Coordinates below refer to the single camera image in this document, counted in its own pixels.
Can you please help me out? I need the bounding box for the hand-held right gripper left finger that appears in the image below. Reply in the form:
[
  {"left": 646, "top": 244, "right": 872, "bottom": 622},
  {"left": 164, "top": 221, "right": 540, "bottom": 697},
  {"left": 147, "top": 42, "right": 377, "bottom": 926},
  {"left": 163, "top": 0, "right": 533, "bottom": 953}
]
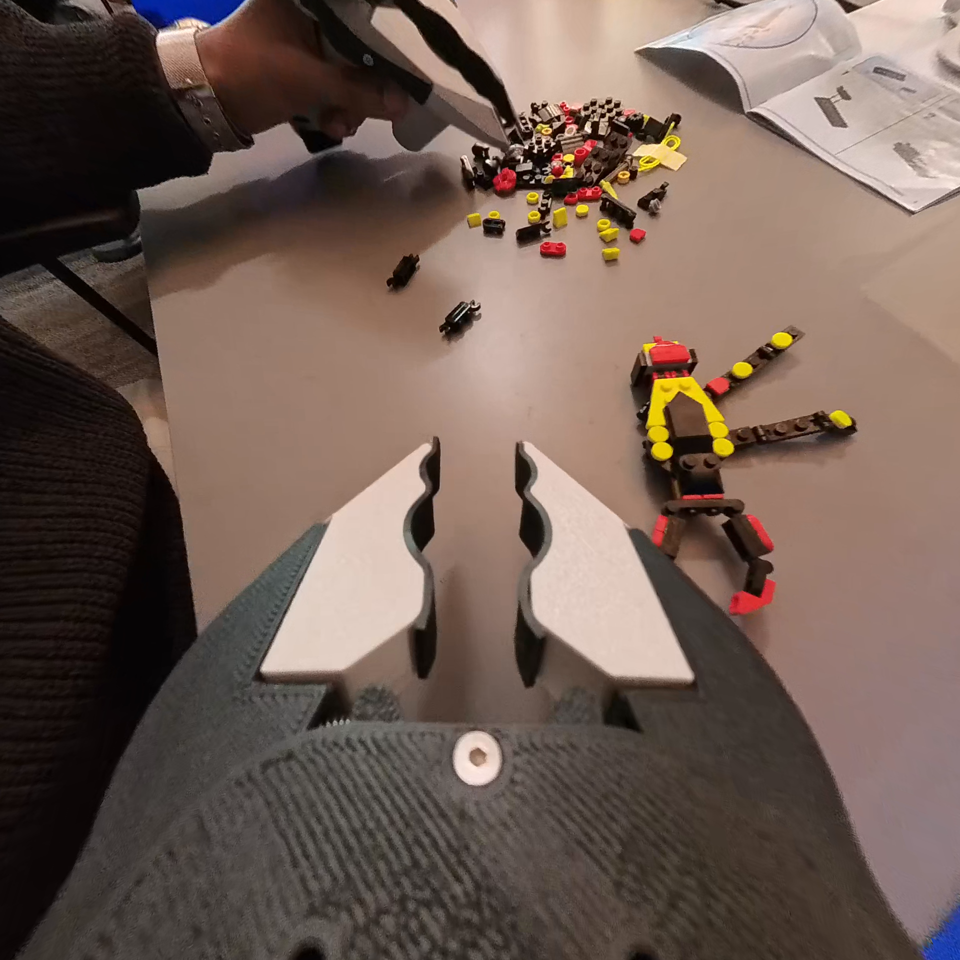
[{"left": 257, "top": 437, "right": 444, "bottom": 702}]

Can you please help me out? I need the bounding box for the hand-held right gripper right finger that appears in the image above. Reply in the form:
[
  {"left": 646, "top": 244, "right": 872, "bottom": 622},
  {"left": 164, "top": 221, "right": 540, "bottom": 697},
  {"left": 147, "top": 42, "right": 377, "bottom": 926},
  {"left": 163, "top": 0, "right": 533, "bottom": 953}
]
[{"left": 513, "top": 440, "right": 696, "bottom": 706}]

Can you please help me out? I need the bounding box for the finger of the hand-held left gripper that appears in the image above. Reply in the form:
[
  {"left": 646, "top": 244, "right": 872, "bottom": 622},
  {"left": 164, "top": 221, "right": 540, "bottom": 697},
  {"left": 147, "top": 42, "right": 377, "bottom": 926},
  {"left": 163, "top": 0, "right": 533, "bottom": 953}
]
[
  {"left": 371, "top": 2, "right": 521, "bottom": 153},
  {"left": 397, "top": 0, "right": 522, "bottom": 130}
]

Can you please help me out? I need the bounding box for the pile of lego pieces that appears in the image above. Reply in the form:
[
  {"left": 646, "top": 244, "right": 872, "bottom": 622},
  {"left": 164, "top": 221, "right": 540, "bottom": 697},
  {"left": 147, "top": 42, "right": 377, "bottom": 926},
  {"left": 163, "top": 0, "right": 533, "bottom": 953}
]
[{"left": 459, "top": 96, "right": 690, "bottom": 264}]

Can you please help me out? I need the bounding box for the person's left forearm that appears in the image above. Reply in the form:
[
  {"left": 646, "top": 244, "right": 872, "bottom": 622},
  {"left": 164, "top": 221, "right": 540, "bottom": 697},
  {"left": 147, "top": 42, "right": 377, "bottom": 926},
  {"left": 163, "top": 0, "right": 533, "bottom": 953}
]
[{"left": 0, "top": 0, "right": 215, "bottom": 234}]

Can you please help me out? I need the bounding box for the red yellow black lego figure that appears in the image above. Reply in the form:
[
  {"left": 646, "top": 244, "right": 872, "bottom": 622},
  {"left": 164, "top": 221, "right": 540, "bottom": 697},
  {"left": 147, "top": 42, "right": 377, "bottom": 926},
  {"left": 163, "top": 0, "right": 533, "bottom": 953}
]
[{"left": 630, "top": 324, "right": 858, "bottom": 618}]

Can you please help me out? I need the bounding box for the lego instruction booklet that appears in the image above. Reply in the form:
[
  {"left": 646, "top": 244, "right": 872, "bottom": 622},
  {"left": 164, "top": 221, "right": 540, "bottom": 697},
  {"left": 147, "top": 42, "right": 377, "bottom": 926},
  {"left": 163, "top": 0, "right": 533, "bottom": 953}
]
[{"left": 635, "top": 0, "right": 960, "bottom": 215}]

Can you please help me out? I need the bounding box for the person's left hand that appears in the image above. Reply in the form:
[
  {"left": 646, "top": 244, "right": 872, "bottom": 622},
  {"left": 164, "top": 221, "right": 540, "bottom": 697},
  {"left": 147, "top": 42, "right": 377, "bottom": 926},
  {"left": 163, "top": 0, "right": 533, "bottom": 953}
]
[{"left": 198, "top": 6, "right": 411, "bottom": 140}]

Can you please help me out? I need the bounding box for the silver wrist watch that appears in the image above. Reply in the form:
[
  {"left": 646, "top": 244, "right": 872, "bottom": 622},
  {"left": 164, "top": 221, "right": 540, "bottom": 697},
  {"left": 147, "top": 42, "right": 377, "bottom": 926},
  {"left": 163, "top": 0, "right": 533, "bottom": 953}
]
[{"left": 153, "top": 21, "right": 256, "bottom": 155}]

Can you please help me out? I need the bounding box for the black office chair base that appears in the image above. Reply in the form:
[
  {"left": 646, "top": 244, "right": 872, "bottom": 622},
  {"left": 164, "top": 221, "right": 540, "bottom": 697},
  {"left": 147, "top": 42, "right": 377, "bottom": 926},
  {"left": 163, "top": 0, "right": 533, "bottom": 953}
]
[{"left": 41, "top": 213, "right": 160, "bottom": 357}]

